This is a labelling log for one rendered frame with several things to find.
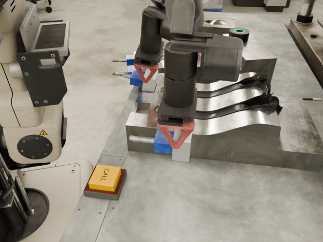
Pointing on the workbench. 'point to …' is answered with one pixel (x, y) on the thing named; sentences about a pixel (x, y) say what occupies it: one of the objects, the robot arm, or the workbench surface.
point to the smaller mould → (217, 25)
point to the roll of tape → (242, 32)
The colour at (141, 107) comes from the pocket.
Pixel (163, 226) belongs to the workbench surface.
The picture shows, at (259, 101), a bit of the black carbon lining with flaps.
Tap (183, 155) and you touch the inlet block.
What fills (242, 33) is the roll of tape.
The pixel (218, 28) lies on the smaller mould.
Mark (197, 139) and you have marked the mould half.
